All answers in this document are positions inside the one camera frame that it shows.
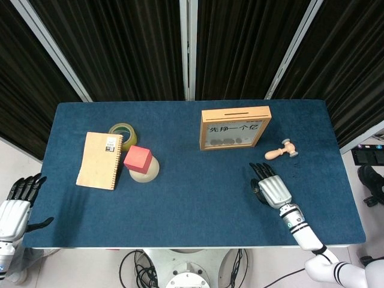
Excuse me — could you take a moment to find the black ribbed partition screen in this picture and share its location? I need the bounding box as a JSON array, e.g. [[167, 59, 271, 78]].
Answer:
[[184, 0, 325, 101], [0, 0, 92, 164], [11, 0, 193, 102], [265, 0, 384, 154]]

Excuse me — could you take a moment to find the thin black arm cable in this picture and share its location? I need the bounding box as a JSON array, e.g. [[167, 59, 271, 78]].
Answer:
[[268, 245, 328, 288]]

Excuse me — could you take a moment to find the black shoe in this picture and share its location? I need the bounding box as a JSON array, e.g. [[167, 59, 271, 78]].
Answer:
[[358, 164, 384, 207]]

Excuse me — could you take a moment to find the small wooden toy hammer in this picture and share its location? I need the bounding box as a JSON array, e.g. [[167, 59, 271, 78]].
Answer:
[[264, 138, 299, 161]]

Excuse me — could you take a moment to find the black cable bundle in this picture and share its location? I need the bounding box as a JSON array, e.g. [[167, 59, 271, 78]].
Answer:
[[227, 248, 250, 288], [119, 249, 160, 288]]

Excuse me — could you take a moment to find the red cube block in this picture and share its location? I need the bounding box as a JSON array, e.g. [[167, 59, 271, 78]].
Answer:
[[123, 145, 153, 175]]

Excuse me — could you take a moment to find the blue velvet table cloth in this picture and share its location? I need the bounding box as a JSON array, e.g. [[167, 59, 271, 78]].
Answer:
[[22, 100, 367, 249]]

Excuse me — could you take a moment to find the left black-fingered robot hand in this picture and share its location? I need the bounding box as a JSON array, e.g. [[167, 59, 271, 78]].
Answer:
[[0, 172, 55, 243]]

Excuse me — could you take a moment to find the beige spiral notebook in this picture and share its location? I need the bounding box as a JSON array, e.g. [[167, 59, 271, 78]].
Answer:
[[75, 131, 124, 191]]

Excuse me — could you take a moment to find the beige upturned bowl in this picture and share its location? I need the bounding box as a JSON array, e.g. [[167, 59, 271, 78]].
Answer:
[[128, 155, 161, 184]]

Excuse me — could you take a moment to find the right black-fingered robot hand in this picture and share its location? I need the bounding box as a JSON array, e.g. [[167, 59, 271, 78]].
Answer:
[[248, 162, 293, 210]]

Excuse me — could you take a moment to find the clear yellowish tape roll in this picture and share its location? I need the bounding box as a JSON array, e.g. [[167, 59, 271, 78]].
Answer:
[[108, 122, 139, 152]]

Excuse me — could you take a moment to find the black electronics box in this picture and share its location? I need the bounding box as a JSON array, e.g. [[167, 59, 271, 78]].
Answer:
[[350, 143, 384, 166]]

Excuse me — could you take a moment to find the white sneaker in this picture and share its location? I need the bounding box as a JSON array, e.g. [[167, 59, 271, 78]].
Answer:
[[8, 266, 28, 284]]

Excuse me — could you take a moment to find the wooden frame money box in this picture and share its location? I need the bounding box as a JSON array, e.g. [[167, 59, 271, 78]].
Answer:
[[199, 105, 273, 152]]

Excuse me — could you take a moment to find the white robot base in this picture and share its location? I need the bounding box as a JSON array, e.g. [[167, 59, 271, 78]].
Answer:
[[143, 248, 254, 288]]

